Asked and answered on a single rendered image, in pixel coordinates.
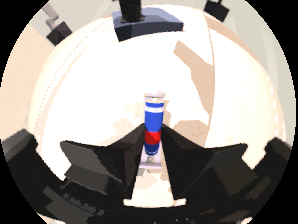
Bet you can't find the blue and red striped cylinder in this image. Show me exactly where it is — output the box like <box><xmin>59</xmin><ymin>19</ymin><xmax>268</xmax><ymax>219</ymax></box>
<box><xmin>145</xmin><ymin>97</ymin><xmax>164</xmax><ymax>156</ymax></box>

